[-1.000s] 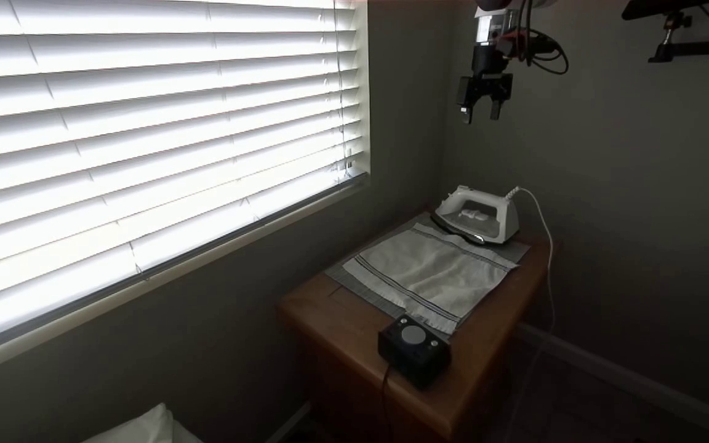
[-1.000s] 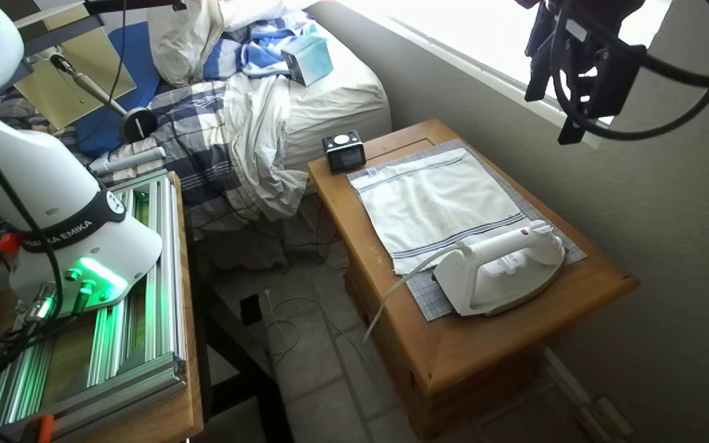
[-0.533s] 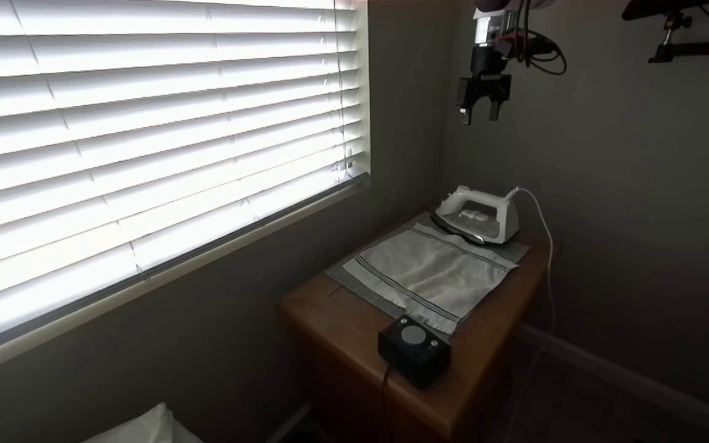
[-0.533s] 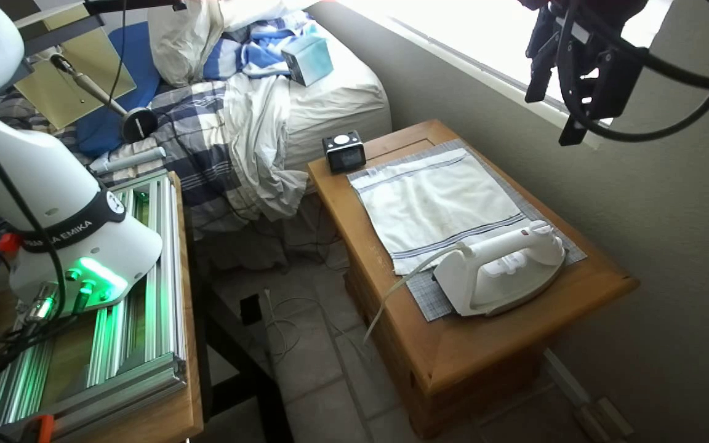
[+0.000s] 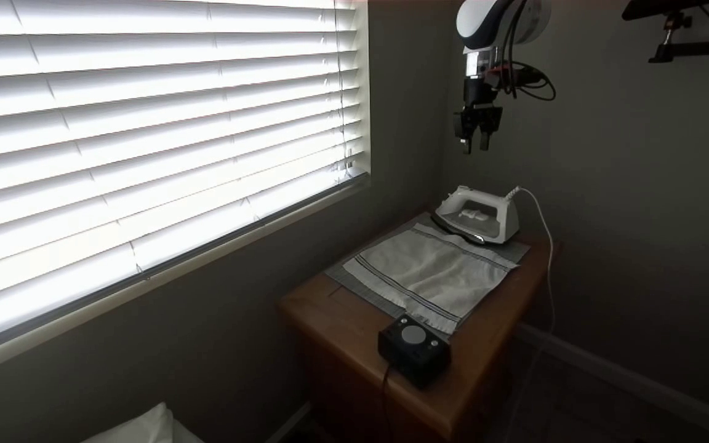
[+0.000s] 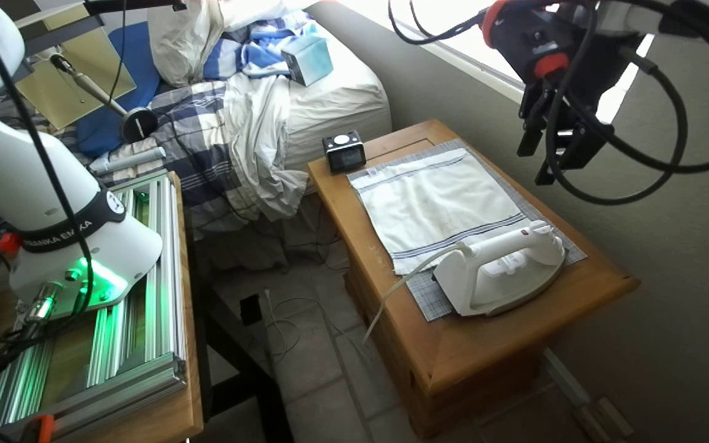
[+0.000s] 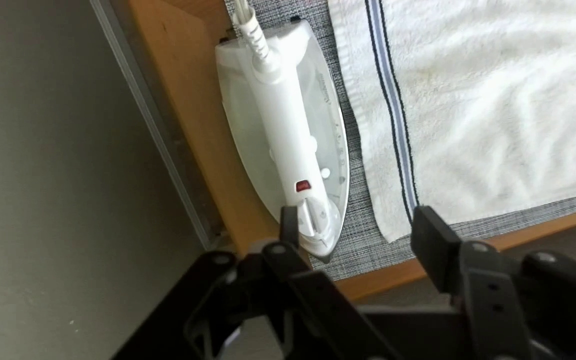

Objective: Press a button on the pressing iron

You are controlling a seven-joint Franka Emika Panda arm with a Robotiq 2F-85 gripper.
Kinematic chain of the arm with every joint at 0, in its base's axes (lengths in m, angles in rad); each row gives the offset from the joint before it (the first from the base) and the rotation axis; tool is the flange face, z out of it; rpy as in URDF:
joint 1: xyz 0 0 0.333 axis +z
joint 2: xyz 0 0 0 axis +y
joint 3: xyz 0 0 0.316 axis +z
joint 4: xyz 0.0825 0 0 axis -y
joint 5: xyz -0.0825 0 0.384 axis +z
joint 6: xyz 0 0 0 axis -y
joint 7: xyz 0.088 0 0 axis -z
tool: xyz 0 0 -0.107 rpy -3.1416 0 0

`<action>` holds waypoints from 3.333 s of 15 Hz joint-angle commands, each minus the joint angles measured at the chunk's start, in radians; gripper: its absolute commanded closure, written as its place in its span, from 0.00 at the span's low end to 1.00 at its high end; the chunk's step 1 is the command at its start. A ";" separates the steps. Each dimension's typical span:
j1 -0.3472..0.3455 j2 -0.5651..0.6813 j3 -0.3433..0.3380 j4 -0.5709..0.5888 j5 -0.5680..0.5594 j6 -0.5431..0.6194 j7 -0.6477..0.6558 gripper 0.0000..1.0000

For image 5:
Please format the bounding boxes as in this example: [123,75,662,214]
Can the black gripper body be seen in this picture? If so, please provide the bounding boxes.
[452,76,508,141]

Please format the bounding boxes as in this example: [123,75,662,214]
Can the white pressing iron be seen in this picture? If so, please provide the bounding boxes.
[434,182,523,246]

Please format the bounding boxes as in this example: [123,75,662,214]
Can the white grey-striped towel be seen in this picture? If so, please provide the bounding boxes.
[324,214,532,338]

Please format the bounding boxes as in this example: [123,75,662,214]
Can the black round device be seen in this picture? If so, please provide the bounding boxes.
[378,314,454,389]

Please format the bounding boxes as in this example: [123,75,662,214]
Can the wooden nightstand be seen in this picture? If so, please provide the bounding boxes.
[278,208,551,443]

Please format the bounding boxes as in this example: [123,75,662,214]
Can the white window sill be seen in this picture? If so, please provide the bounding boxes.
[0,172,374,388]

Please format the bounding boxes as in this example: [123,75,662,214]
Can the white window blinds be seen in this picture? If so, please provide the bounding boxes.
[0,0,372,353]

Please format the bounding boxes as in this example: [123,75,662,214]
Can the white bed mattress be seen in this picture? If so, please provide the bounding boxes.
[82,402,204,443]

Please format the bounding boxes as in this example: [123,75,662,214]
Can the black wrist camera with cables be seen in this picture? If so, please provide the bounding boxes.
[488,59,560,106]

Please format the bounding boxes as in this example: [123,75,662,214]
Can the white iron power cord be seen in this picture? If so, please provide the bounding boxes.
[505,186,562,341]

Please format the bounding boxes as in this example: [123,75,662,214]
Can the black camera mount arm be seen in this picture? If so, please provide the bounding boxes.
[620,0,709,66]

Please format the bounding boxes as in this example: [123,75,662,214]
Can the black clock cable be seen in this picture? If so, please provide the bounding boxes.
[378,364,395,443]

